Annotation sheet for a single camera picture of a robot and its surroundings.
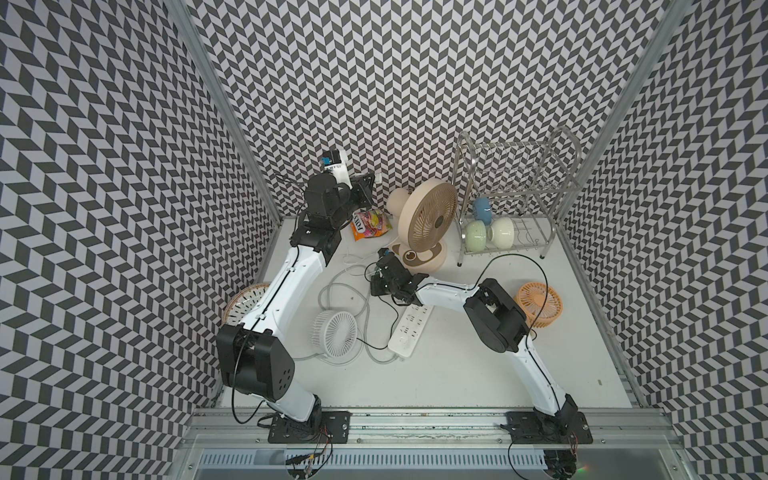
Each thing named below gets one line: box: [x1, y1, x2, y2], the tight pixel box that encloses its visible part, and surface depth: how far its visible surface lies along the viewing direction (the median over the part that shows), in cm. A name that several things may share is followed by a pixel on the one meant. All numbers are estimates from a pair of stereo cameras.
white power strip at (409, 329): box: [388, 305, 434, 357], surface depth 89 cm
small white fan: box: [310, 309, 363, 365], surface depth 82 cm
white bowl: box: [488, 216, 515, 250], surface depth 100 cm
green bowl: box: [465, 220, 487, 252], surface depth 98 cm
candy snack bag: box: [350, 208, 393, 242], surface depth 114 cm
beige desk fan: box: [386, 178, 458, 273], surface depth 88 cm
